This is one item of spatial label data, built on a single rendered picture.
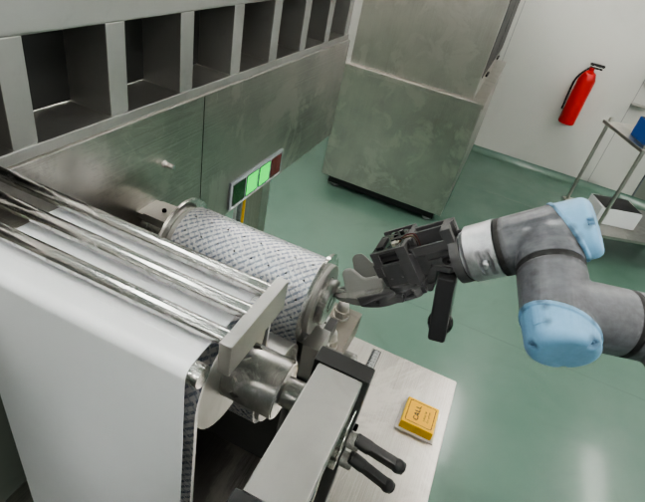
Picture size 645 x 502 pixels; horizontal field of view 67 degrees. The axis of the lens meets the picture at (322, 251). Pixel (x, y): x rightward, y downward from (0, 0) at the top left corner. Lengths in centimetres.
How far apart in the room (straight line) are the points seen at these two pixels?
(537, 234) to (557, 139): 469
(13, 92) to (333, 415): 48
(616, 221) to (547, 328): 358
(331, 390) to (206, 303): 14
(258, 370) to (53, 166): 37
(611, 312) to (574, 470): 198
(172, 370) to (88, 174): 40
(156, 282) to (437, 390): 84
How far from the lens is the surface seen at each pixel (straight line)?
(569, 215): 61
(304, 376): 79
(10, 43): 63
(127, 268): 49
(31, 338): 52
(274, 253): 73
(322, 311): 73
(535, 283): 57
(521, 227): 62
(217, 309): 45
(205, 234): 77
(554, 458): 251
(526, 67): 513
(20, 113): 65
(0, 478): 94
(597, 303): 57
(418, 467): 105
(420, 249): 66
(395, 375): 118
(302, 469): 36
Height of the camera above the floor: 174
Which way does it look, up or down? 35 degrees down
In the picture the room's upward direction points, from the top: 13 degrees clockwise
